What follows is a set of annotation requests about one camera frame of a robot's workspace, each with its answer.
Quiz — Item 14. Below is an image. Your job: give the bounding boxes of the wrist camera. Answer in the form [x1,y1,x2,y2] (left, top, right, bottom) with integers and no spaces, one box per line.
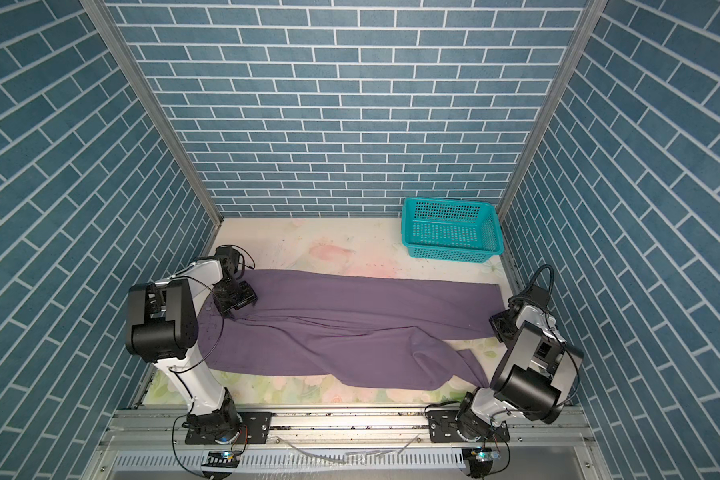
[214,245,246,279]
[521,284,551,311]

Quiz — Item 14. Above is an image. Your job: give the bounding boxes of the right green circuit board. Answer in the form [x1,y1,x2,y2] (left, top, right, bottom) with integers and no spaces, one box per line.
[462,447,496,475]

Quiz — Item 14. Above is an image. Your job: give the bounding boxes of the green circuit board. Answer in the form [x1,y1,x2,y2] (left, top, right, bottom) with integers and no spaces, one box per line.
[201,450,242,471]
[462,447,496,475]

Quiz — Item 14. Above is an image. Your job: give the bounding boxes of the right corner metal post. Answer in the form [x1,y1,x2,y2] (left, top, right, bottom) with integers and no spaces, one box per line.
[497,0,607,224]

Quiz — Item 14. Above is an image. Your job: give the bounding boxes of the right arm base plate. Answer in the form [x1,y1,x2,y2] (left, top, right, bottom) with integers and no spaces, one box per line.
[425,409,510,443]

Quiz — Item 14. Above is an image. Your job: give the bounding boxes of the white slotted cable duct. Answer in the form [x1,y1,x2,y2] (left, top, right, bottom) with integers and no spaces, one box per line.
[112,448,466,473]

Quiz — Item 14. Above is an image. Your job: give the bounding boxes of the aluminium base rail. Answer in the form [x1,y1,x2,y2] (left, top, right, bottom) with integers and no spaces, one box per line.
[84,405,609,479]

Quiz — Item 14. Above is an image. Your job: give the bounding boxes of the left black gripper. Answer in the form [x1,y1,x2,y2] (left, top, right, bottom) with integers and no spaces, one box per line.
[213,279,258,318]

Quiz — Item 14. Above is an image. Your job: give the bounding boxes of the left green circuit board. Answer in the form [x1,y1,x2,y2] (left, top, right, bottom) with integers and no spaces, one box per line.
[201,450,242,471]

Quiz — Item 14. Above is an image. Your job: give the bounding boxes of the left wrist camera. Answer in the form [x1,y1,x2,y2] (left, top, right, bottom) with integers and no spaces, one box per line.
[214,245,246,279]

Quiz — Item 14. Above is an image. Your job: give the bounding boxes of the purple trousers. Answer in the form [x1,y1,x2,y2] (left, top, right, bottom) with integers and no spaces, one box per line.
[198,270,504,391]

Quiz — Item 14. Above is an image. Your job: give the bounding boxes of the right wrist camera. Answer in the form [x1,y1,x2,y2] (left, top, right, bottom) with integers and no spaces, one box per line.
[521,284,551,311]

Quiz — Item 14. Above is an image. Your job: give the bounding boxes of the left corner metal post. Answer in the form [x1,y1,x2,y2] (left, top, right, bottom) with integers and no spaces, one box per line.
[80,0,223,228]

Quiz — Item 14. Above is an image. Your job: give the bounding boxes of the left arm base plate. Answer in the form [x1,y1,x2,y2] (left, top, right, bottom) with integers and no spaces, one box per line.
[182,411,273,445]

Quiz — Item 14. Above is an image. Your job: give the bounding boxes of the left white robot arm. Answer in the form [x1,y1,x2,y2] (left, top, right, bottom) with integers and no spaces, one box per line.
[125,245,257,444]

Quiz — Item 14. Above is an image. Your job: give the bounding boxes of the teal plastic basket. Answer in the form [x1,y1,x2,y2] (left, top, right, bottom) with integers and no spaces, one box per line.
[401,197,504,264]

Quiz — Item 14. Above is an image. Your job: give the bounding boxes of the corner metal post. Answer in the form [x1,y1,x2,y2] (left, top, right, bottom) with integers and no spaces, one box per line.
[497,0,607,224]
[80,0,223,228]

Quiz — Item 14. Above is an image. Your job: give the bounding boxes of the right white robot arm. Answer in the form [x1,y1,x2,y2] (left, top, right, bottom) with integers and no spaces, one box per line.
[455,302,584,442]

